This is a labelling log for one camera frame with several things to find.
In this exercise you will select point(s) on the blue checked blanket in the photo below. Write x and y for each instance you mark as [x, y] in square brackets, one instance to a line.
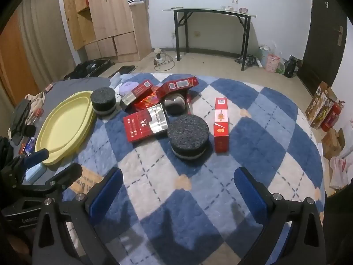
[248, 102]

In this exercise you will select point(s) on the pink bag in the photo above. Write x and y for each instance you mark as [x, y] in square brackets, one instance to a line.
[272, 62]

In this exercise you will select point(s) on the red fire extinguisher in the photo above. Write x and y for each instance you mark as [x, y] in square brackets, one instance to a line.
[332, 117]

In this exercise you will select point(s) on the blue snack packet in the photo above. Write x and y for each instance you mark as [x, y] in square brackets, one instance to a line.
[29, 145]

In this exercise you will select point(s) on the beige curtain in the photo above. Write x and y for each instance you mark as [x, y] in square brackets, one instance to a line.
[41, 33]

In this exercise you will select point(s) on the small black foam disc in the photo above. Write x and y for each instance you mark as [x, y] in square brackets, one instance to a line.
[103, 96]

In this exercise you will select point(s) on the light blue cloth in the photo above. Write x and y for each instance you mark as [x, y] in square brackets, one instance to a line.
[115, 79]

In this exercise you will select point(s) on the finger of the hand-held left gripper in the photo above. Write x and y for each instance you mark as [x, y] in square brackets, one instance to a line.
[69, 172]
[35, 156]

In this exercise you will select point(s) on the beige garment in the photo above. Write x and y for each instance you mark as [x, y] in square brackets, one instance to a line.
[35, 100]

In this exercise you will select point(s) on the wall socket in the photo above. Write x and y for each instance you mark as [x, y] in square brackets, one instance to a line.
[196, 34]

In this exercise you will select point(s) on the red carton with silver end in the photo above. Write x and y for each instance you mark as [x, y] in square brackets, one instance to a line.
[138, 91]

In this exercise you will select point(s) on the black tray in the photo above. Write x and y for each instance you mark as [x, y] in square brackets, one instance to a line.
[122, 69]

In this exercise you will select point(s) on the black folding table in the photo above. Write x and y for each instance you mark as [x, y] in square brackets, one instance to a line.
[209, 11]

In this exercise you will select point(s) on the red and silver carton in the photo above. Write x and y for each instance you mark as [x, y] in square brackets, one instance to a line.
[138, 127]

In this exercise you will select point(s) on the dark green garment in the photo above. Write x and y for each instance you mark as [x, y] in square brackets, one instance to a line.
[19, 118]

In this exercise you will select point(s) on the white plastic bag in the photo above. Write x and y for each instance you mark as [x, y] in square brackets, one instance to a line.
[340, 171]

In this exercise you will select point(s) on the black bag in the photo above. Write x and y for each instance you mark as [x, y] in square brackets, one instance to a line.
[291, 67]

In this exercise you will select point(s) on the silver round device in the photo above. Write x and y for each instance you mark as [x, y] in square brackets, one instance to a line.
[173, 103]

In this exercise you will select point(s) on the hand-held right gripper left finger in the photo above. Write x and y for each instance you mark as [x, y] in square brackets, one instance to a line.
[107, 193]

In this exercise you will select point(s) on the red carton with gold pattern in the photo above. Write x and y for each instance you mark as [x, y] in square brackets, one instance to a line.
[149, 100]

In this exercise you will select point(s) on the orange wooden door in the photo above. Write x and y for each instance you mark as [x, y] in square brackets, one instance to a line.
[13, 60]

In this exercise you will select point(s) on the large black foam disc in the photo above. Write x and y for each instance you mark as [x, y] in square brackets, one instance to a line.
[187, 132]

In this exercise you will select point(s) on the black case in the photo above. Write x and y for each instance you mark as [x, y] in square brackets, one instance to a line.
[88, 67]

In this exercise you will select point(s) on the yellow collapsible basin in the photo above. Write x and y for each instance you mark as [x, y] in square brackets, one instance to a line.
[63, 127]

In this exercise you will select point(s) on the small red box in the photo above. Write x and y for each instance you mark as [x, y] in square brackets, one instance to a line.
[189, 102]

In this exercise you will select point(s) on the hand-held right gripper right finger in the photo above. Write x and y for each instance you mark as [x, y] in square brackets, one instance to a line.
[251, 196]

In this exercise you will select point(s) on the black jacket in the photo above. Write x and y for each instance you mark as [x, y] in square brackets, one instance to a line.
[4, 149]

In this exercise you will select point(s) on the printed cardboard box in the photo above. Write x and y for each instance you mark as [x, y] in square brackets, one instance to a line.
[314, 102]
[328, 107]

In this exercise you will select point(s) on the purple plush toy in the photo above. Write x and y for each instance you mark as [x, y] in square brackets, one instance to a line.
[127, 86]

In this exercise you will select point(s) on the light blue power bank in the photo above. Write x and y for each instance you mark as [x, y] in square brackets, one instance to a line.
[34, 172]

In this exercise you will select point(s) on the copper coloured box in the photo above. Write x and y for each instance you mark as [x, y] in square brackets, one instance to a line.
[49, 87]

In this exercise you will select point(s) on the dark door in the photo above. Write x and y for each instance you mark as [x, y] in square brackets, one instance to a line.
[322, 33]

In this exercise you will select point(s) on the brown cardboard box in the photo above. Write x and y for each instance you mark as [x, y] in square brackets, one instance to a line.
[332, 143]

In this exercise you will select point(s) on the long red cigarette carton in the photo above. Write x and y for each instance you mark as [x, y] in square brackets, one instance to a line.
[221, 132]

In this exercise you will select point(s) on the wooden wardrobe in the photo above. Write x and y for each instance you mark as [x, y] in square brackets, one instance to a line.
[110, 19]

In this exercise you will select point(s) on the clear plastic bag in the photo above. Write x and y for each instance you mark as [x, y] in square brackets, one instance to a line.
[266, 51]

